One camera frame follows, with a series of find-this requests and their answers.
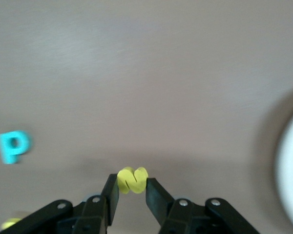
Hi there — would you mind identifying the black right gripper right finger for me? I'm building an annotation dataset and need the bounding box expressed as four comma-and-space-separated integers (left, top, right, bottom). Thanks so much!
146, 177, 259, 234

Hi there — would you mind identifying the teal foam letter p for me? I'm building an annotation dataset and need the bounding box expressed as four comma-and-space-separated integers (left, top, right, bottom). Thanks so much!
0, 130, 31, 165

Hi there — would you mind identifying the yellow foam letter s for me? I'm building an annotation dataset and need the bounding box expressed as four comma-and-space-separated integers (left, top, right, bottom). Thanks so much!
117, 166, 149, 195

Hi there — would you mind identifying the beige round plate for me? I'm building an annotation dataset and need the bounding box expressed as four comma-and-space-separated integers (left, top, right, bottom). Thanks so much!
274, 104, 293, 232

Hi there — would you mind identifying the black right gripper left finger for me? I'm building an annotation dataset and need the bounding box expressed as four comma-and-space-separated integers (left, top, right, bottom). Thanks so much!
0, 173, 120, 234

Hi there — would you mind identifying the brown table cover sheet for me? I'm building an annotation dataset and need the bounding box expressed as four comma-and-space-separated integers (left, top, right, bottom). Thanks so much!
0, 0, 293, 234

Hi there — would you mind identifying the yellow foam letter u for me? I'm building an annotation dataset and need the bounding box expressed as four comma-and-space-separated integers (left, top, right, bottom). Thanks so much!
1, 217, 22, 230

